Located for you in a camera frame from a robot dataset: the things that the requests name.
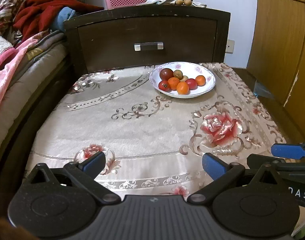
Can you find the floral beige tablecloth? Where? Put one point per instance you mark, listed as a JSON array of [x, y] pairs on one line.
[[154, 143]]

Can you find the metal drawer handle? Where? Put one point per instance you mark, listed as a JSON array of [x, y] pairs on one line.
[[148, 46]]

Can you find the brown nut on nightstand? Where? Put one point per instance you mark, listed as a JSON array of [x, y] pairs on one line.
[[179, 2], [187, 2]]

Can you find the orange tangerine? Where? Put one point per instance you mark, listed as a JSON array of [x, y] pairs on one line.
[[173, 82], [200, 80], [182, 88]]

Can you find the wall power socket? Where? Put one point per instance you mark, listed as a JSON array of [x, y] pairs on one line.
[[230, 46]]

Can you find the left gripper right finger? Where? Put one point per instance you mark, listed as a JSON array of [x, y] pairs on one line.
[[223, 175]]

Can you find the pale yellow-green small fruit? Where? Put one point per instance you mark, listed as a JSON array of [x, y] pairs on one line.
[[184, 78]]

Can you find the bed with bedding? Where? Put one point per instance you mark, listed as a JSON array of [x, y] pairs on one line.
[[24, 65]]

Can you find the dark red tomato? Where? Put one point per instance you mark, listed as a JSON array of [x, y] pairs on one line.
[[166, 74]]

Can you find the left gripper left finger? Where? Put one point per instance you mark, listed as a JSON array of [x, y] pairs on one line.
[[83, 176]]

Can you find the white floral plate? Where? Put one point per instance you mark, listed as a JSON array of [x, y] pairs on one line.
[[191, 70]]

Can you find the blue cloth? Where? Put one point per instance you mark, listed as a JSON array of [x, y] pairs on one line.
[[64, 14]]

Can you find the red oval tomato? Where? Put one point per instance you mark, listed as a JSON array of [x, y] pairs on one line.
[[192, 84]]

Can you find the brown kiwi fruit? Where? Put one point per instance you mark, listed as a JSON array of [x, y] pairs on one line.
[[178, 74]]

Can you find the dark wooden nightstand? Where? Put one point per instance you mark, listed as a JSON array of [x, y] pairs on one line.
[[104, 40]]

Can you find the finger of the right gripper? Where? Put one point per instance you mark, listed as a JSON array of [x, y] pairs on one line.
[[286, 170], [289, 151]]

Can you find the red blanket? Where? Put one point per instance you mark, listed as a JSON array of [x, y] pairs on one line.
[[35, 16]]

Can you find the wooden wardrobe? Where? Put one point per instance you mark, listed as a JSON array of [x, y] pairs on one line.
[[277, 58]]

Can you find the small red cherry tomato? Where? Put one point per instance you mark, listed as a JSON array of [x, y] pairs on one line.
[[164, 86]]

